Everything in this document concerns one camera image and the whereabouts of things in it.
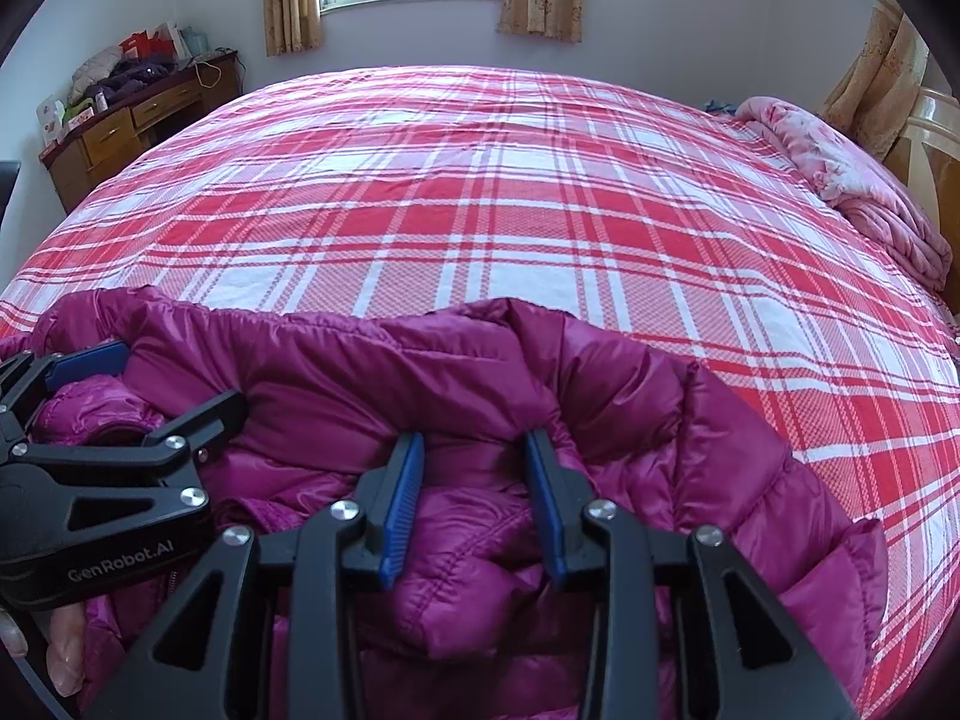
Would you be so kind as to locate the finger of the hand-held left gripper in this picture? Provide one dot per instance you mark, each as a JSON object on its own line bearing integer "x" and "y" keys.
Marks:
{"x": 90, "y": 361}
{"x": 202, "y": 424}

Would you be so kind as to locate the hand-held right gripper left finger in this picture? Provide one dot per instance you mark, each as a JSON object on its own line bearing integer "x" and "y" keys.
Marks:
{"x": 397, "y": 510}

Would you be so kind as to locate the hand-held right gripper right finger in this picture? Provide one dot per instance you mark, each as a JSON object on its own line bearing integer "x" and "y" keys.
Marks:
{"x": 551, "y": 510}

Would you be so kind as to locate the magenta puffer jacket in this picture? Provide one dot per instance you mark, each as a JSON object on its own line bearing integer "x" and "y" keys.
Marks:
{"x": 465, "y": 390}

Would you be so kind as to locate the pile of clothes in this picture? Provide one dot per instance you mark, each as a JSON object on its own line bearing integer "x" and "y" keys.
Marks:
{"x": 112, "y": 79}

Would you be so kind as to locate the person's left hand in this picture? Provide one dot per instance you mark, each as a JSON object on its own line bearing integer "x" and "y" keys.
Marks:
{"x": 66, "y": 652}

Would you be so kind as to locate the dark object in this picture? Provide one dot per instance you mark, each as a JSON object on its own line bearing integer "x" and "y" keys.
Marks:
{"x": 7, "y": 180}

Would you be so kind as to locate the brown wooden desk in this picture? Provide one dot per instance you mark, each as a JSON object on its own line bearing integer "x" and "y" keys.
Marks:
{"x": 105, "y": 139}

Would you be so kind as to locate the white printed box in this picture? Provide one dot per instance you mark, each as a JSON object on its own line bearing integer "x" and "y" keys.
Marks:
{"x": 51, "y": 120}

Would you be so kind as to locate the bed with red plaid sheet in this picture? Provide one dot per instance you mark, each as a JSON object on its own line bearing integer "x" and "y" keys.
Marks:
{"x": 480, "y": 202}

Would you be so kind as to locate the red paper bag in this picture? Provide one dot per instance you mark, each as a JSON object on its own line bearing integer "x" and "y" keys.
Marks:
{"x": 146, "y": 43}

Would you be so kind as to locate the pale green bag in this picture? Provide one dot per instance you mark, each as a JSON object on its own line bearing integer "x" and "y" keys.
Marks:
{"x": 193, "y": 40}

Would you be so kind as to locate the blue cloth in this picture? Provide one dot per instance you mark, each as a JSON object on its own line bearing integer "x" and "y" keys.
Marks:
{"x": 720, "y": 106}

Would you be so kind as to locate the pink folded quilt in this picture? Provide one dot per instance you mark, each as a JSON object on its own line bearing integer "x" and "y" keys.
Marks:
{"x": 862, "y": 165}

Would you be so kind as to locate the wooden headboard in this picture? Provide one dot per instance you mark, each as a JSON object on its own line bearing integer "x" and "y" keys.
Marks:
{"x": 930, "y": 157}

